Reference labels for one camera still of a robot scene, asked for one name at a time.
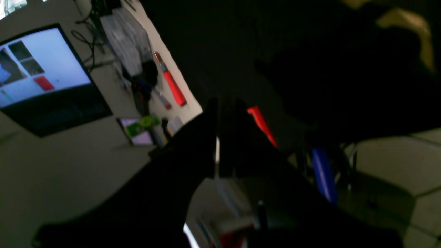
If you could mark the red handled screwdriver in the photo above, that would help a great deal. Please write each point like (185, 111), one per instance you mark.
(175, 89)

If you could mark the computer monitor screen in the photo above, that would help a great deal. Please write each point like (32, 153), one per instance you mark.
(45, 87)

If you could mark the red black clamp left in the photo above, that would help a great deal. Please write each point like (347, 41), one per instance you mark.
(262, 124)

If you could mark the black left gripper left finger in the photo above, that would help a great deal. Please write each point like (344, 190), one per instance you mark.
(150, 209)

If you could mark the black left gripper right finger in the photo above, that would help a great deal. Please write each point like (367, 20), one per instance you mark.
(246, 154)

